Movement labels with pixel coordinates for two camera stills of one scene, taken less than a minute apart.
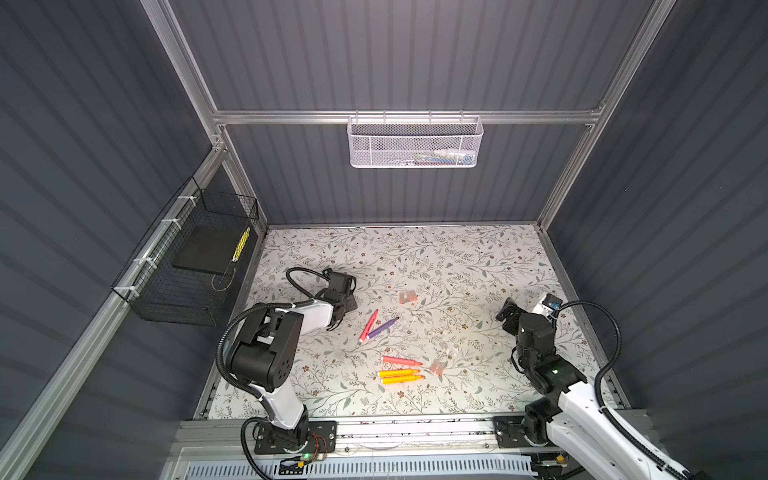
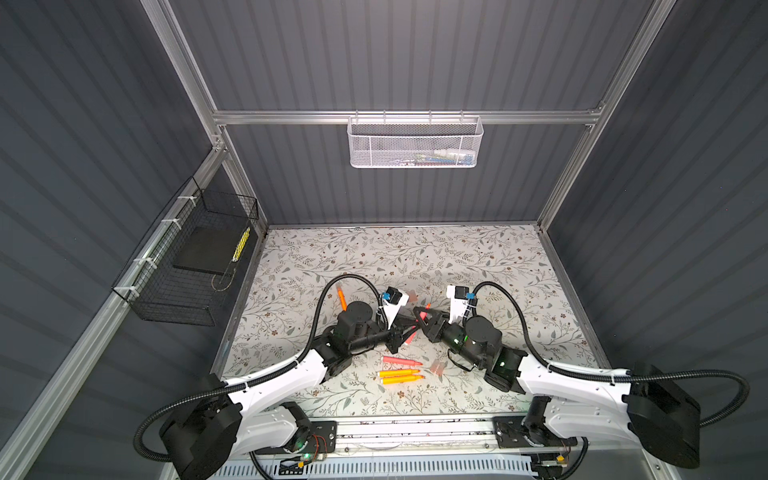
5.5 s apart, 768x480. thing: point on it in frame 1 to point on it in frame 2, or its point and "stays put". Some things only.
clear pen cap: [437, 366] stays put
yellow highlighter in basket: [241, 244] stays put
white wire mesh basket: [415, 142] stays put
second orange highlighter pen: [397, 372] stays put
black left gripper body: [348, 304] to [392, 341]
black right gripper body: [513, 324] to [436, 334]
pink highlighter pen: [369, 326] to [410, 339]
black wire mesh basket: [187, 268] stays put
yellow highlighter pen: [399, 379] stays put
